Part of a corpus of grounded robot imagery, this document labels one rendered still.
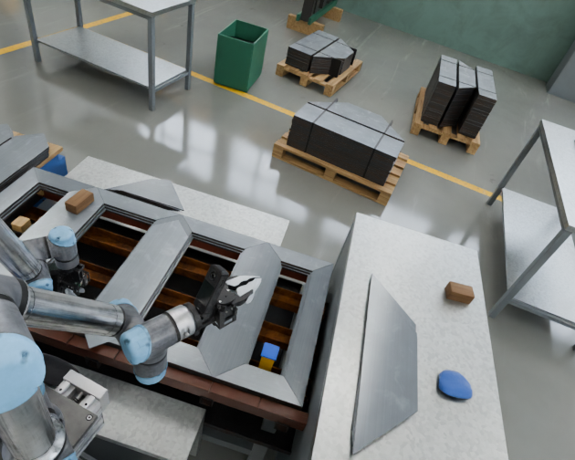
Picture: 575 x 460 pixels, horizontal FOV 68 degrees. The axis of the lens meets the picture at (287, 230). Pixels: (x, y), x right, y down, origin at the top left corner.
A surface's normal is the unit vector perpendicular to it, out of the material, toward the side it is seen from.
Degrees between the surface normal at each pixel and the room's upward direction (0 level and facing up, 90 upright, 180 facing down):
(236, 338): 0
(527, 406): 0
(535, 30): 90
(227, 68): 90
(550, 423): 0
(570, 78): 90
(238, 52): 90
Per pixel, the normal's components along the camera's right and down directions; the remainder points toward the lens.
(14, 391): 0.66, 0.51
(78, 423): 0.21, -0.71
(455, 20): -0.39, 0.57
